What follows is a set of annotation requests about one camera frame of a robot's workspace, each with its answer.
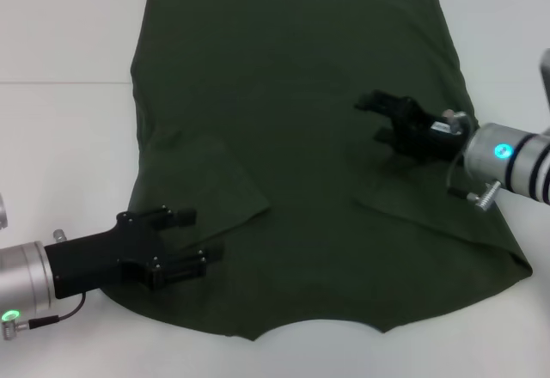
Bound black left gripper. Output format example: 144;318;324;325
44;207;225;300

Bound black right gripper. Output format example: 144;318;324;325
354;89;472;163

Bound dark green t-shirt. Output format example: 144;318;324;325
101;0;534;344

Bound left gripper dark cable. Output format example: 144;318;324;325
26;295;86;326

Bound gripper dark cable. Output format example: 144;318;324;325
26;295;86;326
445;135;476;198

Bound right gripper dark cable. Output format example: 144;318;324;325
445;135;476;198

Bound right gripper silver connector stub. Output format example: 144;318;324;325
442;109;479;135

